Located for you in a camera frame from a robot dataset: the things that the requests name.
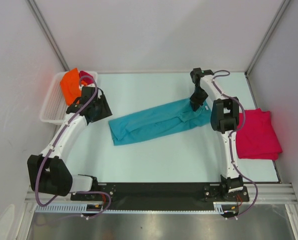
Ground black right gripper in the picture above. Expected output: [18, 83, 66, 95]
[190, 86, 209, 111]

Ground teal t shirt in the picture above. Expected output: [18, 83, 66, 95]
[108, 98, 212, 146]

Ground white perforated plastic basket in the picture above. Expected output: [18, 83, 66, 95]
[39, 70, 99, 124]

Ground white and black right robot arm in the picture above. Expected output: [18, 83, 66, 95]
[189, 67, 244, 201]

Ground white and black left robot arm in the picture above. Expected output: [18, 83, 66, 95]
[27, 86, 112, 200]

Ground crimson t shirt in basket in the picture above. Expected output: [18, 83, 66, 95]
[79, 70, 95, 86]

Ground orange t shirt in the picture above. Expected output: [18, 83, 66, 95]
[60, 68, 81, 106]

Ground folded crimson t shirt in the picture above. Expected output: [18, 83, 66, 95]
[236, 108, 283, 161]

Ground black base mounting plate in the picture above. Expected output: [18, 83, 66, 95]
[70, 182, 250, 211]

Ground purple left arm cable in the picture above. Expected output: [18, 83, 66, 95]
[35, 75, 112, 222]

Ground white slotted cable duct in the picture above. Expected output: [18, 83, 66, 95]
[35, 202, 238, 215]

